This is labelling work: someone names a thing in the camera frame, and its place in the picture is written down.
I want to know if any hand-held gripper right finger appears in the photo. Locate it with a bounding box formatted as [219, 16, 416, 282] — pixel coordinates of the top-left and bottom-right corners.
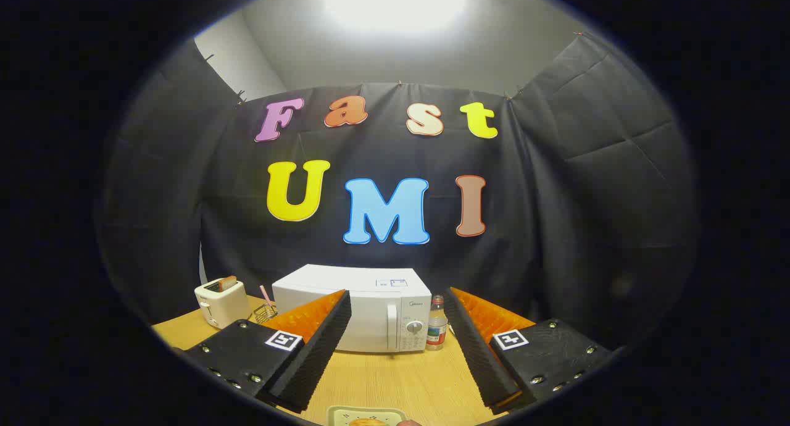
[442, 286, 615, 415]

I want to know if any black backdrop cloth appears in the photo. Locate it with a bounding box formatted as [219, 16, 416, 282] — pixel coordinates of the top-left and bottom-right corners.
[99, 31, 701, 353]

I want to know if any white microwave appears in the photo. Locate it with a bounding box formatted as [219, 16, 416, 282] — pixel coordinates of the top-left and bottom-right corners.
[272, 264, 433, 353]

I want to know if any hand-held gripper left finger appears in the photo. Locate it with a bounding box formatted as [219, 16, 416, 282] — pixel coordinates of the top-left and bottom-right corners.
[184, 289, 353, 414]

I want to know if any clear water bottle red label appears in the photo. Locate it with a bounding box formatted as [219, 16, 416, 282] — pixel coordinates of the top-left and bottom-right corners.
[426, 294, 449, 351]

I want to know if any white toaster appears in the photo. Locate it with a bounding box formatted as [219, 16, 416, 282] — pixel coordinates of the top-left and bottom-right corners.
[194, 278, 249, 330]

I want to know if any cream square plate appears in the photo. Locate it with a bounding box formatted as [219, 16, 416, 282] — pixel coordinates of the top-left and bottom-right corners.
[326, 406, 408, 426]

